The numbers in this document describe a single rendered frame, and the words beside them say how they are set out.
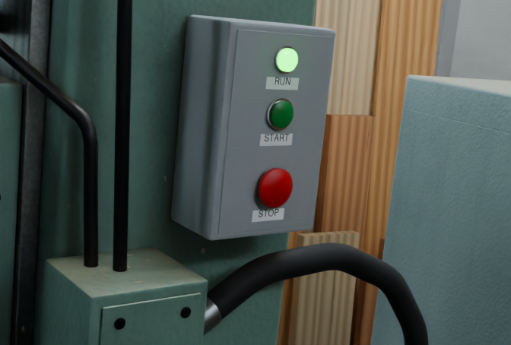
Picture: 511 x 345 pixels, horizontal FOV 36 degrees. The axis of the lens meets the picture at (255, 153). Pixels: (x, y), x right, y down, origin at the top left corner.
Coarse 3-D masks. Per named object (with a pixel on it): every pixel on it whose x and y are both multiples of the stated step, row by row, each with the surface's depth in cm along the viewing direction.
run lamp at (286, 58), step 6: (282, 48) 57; (288, 48) 57; (276, 54) 57; (282, 54) 57; (288, 54) 57; (294, 54) 57; (276, 60) 57; (282, 60) 57; (288, 60) 57; (294, 60) 57; (276, 66) 57; (282, 66) 57; (288, 66) 57; (294, 66) 57; (282, 72) 57; (288, 72) 58
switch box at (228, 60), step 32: (192, 32) 58; (224, 32) 55; (256, 32) 55; (288, 32) 57; (320, 32) 59; (192, 64) 58; (224, 64) 55; (256, 64) 56; (320, 64) 60; (192, 96) 58; (224, 96) 55; (256, 96) 57; (288, 96) 58; (320, 96) 60; (192, 128) 58; (224, 128) 56; (256, 128) 57; (288, 128) 59; (320, 128) 61; (192, 160) 59; (224, 160) 56; (256, 160) 58; (288, 160) 60; (320, 160) 62; (192, 192) 59; (224, 192) 57; (256, 192) 58; (192, 224) 59; (224, 224) 57; (256, 224) 59; (288, 224) 61
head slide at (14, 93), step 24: (0, 96) 56; (0, 120) 56; (0, 144) 57; (0, 168) 57; (0, 192) 57; (0, 216) 58; (0, 240) 58; (0, 264) 59; (0, 288) 59; (0, 312) 59; (0, 336) 60
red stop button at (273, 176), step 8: (280, 168) 59; (264, 176) 58; (272, 176) 58; (280, 176) 58; (288, 176) 59; (264, 184) 58; (272, 184) 58; (280, 184) 58; (288, 184) 59; (264, 192) 58; (272, 192) 58; (280, 192) 58; (288, 192) 59; (264, 200) 58; (272, 200) 58; (280, 200) 59
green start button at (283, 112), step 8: (272, 104) 57; (280, 104) 57; (288, 104) 58; (272, 112) 57; (280, 112) 57; (288, 112) 58; (272, 120) 57; (280, 120) 58; (288, 120) 58; (280, 128) 58
